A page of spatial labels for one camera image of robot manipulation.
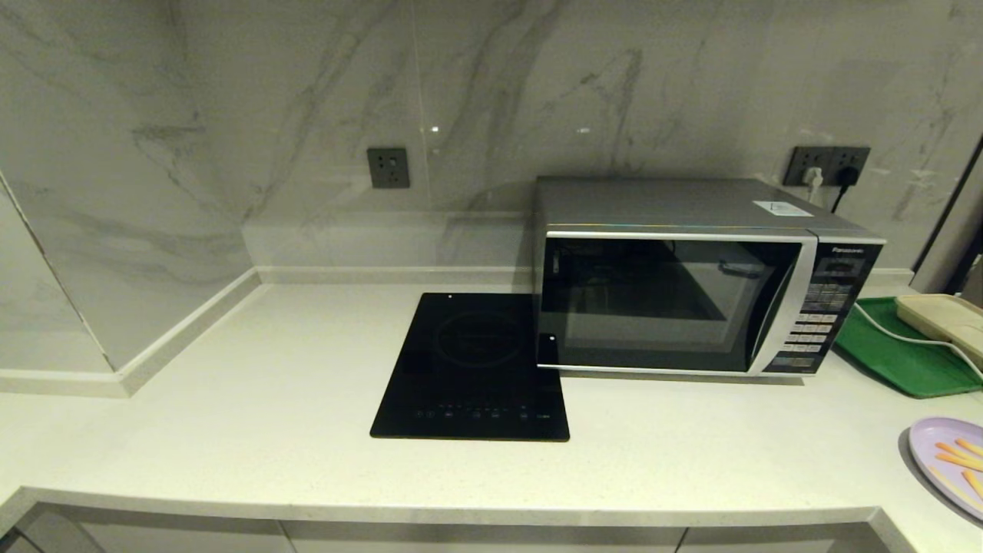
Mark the black induction cooktop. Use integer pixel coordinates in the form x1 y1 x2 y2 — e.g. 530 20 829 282
369 292 571 442

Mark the grey single wall socket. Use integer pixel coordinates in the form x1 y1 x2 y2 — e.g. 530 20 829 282
366 147 410 190

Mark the black plug with cable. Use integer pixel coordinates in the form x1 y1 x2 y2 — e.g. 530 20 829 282
829 164 860 214

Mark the white power cable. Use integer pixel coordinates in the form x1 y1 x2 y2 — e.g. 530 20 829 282
854 303 983 382

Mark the green plastic tray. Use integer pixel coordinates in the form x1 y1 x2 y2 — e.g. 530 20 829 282
833 296 983 399

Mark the lilac round plate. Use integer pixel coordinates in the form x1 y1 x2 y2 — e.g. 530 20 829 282
909 417 983 523

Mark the beige flat appliance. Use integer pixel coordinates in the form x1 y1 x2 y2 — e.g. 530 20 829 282
895 293 983 369

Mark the grey double wall socket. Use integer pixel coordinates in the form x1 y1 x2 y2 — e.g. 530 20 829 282
783 146 872 187

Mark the microwave door with dark glass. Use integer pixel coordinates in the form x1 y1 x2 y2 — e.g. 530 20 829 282
538 230 819 377

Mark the silver microwave oven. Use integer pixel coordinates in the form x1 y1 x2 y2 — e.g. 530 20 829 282
533 177 886 379

